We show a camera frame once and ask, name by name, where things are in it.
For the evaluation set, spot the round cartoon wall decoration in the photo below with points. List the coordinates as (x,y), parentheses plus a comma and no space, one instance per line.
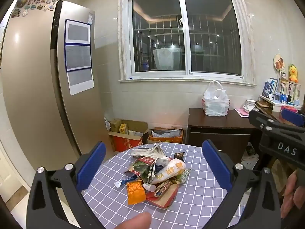
(279,63)

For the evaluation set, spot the gold refrigerator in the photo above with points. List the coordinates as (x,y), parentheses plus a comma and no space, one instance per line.
(31,76)

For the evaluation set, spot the blue-bordered printed sheet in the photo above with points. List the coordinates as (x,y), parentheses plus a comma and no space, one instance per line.
(78,57)
(77,31)

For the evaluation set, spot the white bowl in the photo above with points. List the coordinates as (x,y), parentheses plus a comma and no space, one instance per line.
(251,102)

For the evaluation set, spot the checked purple tablecloth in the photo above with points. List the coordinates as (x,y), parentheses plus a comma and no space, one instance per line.
(195,202)

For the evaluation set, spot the white blue packet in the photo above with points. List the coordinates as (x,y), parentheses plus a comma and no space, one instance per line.
(160,163)

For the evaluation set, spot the person's right hand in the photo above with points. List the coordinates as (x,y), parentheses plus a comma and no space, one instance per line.
(292,193)

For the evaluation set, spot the row of books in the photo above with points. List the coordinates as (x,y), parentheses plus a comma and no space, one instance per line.
(270,88)

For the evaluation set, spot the orange snack packet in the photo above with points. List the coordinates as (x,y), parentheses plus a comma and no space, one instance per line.
(135,192)

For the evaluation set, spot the person's left hand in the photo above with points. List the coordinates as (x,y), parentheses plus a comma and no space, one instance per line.
(134,221)

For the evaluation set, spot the small white bottle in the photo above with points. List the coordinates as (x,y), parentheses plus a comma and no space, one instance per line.
(148,187)

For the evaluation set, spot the plain white printed sheet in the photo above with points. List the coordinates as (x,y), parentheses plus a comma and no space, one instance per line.
(80,81)

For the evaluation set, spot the green clear wrapper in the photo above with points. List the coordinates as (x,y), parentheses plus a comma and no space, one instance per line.
(184,175)

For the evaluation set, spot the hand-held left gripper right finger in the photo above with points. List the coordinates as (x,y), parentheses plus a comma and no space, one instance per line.
(216,167)

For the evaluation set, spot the white plastic bag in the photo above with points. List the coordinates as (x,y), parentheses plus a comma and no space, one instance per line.
(216,105)

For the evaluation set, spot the red brown paper packet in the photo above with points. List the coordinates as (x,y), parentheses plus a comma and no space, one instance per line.
(166,196)

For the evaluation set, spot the cluster of fridge magnets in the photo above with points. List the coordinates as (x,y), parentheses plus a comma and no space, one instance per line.
(26,4)

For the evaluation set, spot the dark snack packet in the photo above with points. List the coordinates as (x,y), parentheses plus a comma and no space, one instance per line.
(180,156)

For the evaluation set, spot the orange cardboard box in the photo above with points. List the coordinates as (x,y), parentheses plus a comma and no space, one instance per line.
(165,137)

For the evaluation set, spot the pink mat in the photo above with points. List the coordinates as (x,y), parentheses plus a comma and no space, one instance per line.
(240,112)

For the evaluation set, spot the brown stick wrapper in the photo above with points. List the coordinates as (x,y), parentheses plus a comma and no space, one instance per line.
(164,188)

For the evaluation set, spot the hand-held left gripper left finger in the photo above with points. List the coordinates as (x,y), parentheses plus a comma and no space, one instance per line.
(91,165)

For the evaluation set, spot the dark wooden cabinet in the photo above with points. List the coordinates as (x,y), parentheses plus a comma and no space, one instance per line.
(219,124)

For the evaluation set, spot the blue white tube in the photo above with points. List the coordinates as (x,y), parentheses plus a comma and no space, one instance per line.
(127,180)

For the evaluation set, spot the red snack packet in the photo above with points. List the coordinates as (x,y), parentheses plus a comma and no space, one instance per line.
(141,163)

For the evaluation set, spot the small fridge label sticker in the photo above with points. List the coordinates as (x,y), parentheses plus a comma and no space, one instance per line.
(90,19)

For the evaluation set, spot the white orange-print wrapper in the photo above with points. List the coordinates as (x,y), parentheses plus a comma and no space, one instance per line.
(168,171)

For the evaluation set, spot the small yellow box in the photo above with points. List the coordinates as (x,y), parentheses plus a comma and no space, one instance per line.
(123,128)

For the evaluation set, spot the white box of papers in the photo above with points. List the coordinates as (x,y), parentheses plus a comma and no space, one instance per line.
(250,157)

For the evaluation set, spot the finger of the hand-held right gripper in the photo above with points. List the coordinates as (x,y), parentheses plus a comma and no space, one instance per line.
(262,120)
(294,118)

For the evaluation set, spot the red cardboard carton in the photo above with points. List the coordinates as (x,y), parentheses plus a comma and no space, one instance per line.
(125,142)

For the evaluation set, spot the wooden desktop shelf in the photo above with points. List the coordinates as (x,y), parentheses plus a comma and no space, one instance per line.
(274,103)

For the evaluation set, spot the white sliding window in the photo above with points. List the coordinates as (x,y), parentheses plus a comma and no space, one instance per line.
(185,35)

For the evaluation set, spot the yellow duck toy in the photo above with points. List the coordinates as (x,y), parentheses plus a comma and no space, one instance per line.
(293,72)

